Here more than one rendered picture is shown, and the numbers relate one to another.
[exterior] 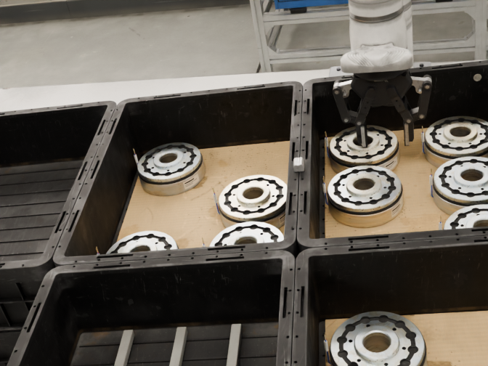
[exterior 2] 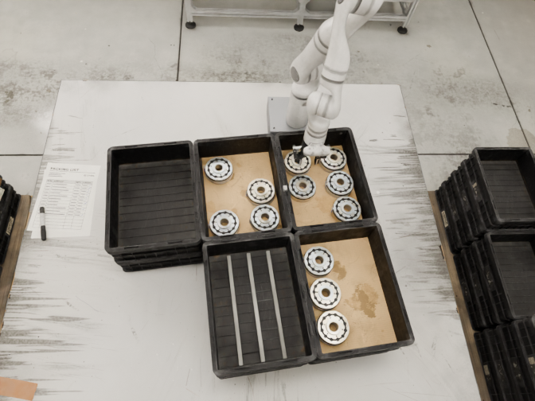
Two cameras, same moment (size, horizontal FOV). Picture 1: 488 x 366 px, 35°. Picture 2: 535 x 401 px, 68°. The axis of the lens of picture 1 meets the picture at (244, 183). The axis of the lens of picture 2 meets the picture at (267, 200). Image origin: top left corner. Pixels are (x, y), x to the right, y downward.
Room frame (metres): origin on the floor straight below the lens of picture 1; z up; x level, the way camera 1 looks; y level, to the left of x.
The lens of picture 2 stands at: (0.25, 0.29, 2.14)
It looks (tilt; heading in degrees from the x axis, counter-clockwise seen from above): 63 degrees down; 332
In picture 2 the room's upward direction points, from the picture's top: 9 degrees clockwise
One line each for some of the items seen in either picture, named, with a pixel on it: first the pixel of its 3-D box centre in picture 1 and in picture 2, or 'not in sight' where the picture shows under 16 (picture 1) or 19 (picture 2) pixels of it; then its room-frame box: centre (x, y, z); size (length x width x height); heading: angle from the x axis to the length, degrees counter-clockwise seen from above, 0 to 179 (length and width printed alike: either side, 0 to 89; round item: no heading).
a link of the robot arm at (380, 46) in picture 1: (376, 32); (316, 137); (0.92, -0.21, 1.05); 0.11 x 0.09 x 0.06; 163
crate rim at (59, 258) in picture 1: (193, 167); (240, 184); (0.89, 0.06, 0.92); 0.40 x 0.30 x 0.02; 169
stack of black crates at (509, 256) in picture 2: not in sight; (507, 282); (0.29, -1.11, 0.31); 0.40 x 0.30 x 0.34; 163
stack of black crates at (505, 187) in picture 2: not in sight; (488, 203); (0.68, -1.22, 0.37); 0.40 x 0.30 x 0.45; 163
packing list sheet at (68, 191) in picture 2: not in sight; (64, 198); (1.16, 0.69, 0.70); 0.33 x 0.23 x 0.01; 163
